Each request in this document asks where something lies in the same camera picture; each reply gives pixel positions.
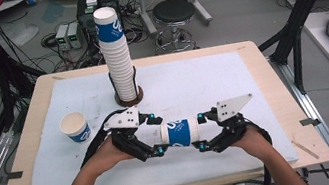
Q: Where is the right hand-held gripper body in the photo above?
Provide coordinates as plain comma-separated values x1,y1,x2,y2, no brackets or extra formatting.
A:
205,92,262,154

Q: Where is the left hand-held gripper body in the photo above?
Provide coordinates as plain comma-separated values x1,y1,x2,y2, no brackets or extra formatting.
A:
101,104,151,167

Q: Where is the blue banded paper cup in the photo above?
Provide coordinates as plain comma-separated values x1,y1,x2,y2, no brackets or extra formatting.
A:
57,108,94,147
157,115,203,151
136,121,167,152

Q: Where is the stack of white paper cups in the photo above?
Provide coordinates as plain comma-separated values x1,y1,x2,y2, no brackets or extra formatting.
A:
91,3,141,106

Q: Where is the person's left hand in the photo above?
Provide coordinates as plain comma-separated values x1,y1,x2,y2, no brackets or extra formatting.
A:
82,132,138,176

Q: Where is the person's right hand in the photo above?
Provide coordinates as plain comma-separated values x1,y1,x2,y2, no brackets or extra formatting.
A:
228,120,277,164

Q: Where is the white table mat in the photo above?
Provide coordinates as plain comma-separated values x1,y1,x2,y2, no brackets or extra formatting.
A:
6,42,301,185

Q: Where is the black tape piece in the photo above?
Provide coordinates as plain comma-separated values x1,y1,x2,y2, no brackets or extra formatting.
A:
299,115,322,129
6,170,25,181

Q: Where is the thin wooden stick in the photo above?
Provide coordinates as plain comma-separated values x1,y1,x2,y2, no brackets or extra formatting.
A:
290,135,321,164

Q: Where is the grey power supply unit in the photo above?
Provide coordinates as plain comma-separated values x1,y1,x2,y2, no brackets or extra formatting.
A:
65,21,85,50
53,23,73,52

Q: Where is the black round stool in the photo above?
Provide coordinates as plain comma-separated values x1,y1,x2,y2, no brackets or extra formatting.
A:
147,0,204,57

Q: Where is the black electronics box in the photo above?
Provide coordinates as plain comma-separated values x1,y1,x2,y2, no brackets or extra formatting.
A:
73,0,126,38

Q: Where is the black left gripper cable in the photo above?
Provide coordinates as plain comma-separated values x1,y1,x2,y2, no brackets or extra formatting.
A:
71,107,137,169

